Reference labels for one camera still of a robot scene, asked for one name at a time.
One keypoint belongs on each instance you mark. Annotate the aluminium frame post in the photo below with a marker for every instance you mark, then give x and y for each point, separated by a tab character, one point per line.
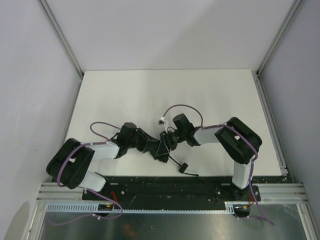
280	34
52	20

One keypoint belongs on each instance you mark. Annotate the grey slotted cable duct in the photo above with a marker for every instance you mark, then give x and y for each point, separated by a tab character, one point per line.
101	208

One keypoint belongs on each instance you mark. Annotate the black folding umbrella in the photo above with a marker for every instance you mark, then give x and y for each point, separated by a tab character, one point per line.
165	158

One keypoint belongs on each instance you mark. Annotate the right aluminium frame post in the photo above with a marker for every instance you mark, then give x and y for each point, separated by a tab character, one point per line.
280	34

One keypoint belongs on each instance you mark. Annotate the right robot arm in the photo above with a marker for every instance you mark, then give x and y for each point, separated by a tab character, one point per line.
240	142

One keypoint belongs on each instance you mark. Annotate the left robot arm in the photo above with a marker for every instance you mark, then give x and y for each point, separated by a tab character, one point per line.
70	165

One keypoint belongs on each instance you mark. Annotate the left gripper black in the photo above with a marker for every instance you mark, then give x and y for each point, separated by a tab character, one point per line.
152	148

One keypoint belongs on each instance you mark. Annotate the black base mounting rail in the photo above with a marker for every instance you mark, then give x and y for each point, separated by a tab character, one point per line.
174	192

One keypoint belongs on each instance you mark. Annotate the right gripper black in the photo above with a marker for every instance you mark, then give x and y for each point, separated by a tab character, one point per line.
166	139

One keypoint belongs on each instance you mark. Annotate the left aluminium frame post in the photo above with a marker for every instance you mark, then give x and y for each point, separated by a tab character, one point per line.
52	20

